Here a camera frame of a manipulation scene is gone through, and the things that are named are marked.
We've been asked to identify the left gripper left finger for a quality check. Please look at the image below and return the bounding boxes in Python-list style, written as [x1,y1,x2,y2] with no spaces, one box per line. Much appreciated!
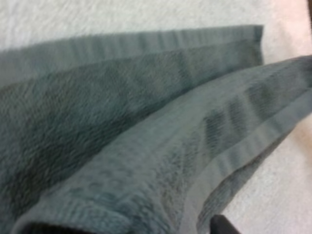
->
[27,223,82,234]

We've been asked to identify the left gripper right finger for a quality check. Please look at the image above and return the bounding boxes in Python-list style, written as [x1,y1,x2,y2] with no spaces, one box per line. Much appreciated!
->
[211,214,243,234]

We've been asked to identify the grey-green towel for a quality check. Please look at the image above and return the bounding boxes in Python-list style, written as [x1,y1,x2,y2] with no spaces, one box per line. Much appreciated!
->
[0,23,312,234]

